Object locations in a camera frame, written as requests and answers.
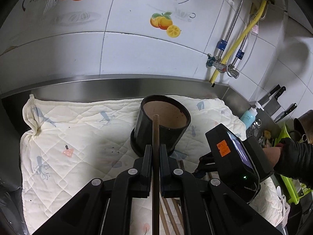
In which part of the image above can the short braided metal hose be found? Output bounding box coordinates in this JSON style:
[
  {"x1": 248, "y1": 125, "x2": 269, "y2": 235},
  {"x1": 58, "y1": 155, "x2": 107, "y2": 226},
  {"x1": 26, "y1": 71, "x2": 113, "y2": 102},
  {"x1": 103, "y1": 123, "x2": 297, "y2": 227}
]
[{"x1": 227, "y1": 7, "x2": 261, "y2": 77}]

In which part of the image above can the black-handled kitchen knife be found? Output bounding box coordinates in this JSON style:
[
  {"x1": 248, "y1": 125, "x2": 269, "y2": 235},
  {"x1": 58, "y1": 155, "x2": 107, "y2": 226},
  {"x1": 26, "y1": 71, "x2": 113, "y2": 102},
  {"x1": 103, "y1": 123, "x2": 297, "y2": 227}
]
[{"x1": 273, "y1": 103, "x2": 298, "y2": 123}]

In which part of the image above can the cream quilted mat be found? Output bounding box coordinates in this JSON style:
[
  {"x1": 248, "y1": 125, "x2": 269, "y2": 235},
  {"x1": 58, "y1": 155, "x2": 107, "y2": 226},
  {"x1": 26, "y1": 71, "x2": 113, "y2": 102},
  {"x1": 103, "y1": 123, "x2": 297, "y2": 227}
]
[{"x1": 20, "y1": 94, "x2": 286, "y2": 235}]

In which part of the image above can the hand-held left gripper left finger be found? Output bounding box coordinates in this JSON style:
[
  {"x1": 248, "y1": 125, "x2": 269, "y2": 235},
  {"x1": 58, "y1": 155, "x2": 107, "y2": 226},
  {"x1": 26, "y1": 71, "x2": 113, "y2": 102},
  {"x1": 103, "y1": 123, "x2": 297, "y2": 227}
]
[{"x1": 32, "y1": 145, "x2": 154, "y2": 235}]

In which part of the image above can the green dish rack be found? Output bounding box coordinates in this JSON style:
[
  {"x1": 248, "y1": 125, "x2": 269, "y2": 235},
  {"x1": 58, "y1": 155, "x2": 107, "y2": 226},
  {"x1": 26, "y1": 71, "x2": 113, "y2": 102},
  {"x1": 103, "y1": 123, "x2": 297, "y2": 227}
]
[{"x1": 273, "y1": 124, "x2": 313, "y2": 205}]

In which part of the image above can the black-handled cleaver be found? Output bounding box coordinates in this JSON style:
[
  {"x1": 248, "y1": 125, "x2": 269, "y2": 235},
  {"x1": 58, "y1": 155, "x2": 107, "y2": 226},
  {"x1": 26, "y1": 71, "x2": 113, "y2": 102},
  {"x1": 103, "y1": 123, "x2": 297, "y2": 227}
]
[
  {"x1": 257, "y1": 84, "x2": 282, "y2": 106},
  {"x1": 265, "y1": 86, "x2": 286, "y2": 117}
]

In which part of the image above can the brown pot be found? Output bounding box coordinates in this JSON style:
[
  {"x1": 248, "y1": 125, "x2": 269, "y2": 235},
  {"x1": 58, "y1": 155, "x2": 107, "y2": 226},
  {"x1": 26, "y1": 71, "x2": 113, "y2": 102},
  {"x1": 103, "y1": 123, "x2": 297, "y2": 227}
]
[{"x1": 293, "y1": 113, "x2": 313, "y2": 145}]

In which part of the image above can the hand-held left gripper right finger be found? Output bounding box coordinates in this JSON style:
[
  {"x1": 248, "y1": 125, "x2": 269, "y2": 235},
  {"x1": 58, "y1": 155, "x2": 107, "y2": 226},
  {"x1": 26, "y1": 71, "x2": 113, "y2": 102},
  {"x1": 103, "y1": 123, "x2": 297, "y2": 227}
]
[{"x1": 160, "y1": 144, "x2": 282, "y2": 235}]

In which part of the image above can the yellow gas hose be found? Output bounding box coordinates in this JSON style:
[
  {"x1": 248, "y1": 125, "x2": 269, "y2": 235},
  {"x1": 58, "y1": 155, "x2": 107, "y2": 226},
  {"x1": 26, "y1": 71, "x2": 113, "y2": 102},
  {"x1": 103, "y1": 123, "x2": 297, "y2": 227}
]
[{"x1": 210, "y1": 0, "x2": 268, "y2": 87}]

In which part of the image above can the person's right forearm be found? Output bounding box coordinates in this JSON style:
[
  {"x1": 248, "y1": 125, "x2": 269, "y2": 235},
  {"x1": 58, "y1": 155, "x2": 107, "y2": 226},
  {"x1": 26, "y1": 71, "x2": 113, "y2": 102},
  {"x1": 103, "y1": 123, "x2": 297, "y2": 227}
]
[{"x1": 274, "y1": 137, "x2": 313, "y2": 190}]

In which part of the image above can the metal water valve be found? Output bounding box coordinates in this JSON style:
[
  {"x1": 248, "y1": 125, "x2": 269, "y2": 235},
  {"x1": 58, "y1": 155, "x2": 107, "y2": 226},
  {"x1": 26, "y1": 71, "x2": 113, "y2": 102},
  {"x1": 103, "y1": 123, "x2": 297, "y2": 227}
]
[
  {"x1": 206, "y1": 53, "x2": 227, "y2": 73},
  {"x1": 227, "y1": 64, "x2": 242, "y2": 79}
]

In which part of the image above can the black utensil holder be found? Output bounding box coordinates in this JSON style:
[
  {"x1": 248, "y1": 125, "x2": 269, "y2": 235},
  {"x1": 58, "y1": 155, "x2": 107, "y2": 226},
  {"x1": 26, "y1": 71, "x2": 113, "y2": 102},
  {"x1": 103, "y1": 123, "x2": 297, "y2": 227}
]
[{"x1": 130, "y1": 95, "x2": 191, "y2": 157}]

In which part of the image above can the person's right hand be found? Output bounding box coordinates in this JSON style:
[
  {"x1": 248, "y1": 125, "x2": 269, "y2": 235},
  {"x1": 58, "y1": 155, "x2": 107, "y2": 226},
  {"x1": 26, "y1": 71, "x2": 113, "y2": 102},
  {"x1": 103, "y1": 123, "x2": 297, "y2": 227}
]
[{"x1": 263, "y1": 143, "x2": 284, "y2": 169}]

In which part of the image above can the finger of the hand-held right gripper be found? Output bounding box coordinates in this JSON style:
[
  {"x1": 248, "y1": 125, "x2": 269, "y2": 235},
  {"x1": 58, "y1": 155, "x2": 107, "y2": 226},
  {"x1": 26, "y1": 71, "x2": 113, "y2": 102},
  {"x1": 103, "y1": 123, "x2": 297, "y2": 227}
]
[{"x1": 194, "y1": 152, "x2": 219, "y2": 177}]

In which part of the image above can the long braided metal hose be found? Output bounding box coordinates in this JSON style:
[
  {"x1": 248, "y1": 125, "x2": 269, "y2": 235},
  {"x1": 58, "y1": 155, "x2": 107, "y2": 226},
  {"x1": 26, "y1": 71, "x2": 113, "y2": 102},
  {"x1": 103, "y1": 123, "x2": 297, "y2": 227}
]
[{"x1": 215, "y1": 0, "x2": 248, "y2": 64}]

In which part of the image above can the blue soap pump bottle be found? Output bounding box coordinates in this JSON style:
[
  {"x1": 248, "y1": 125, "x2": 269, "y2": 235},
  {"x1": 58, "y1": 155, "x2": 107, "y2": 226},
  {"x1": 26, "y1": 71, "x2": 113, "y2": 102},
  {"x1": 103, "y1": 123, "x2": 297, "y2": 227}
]
[{"x1": 240, "y1": 101, "x2": 265, "y2": 131}]

